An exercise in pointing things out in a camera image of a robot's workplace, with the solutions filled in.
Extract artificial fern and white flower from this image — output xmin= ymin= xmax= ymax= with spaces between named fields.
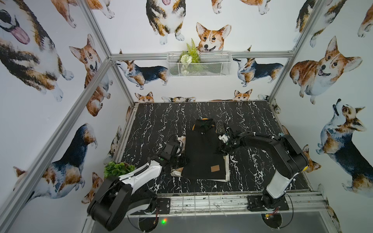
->
xmin=178 ymin=39 xmax=201 ymax=76

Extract cream tote bag yellow handles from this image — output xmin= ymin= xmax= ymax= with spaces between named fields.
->
xmin=171 ymin=125 xmax=229 ymax=182

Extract white wire wall basket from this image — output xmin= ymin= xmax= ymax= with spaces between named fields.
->
xmin=167 ymin=51 xmax=233 ymax=77

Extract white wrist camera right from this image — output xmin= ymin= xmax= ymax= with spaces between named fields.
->
xmin=218 ymin=135 xmax=229 ymax=143

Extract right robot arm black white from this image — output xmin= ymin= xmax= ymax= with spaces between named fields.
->
xmin=218 ymin=128 xmax=309 ymax=205

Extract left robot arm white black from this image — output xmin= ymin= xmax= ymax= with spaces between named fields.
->
xmin=87 ymin=138 xmax=184 ymax=231

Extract black canvas tote bag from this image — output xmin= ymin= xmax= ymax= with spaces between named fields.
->
xmin=181 ymin=118 xmax=226 ymax=180

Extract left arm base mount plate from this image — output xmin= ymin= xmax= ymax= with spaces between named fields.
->
xmin=151 ymin=198 xmax=171 ymax=215

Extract potted green plant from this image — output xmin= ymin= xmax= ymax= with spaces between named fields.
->
xmin=104 ymin=162 xmax=136 ymax=179

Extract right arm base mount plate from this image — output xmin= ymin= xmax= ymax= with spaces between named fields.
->
xmin=247 ymin=195 xmax=289 ymax=212

